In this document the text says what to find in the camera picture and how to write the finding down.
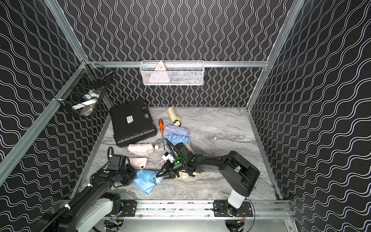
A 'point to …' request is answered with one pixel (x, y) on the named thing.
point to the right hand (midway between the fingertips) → (158, 177)
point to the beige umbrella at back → (175, 119)
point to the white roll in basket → (89, 101)
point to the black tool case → (131, 122)
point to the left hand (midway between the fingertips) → (138, 170)
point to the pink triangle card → (160, 74)
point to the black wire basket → (82, 94)
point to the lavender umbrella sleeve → (176, 130)
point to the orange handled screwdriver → (161, 124)
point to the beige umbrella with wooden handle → (184, 175)
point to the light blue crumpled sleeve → (176, 139)
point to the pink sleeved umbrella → (142, 149)
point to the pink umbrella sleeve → (138, 162)
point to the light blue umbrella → (146, 180)
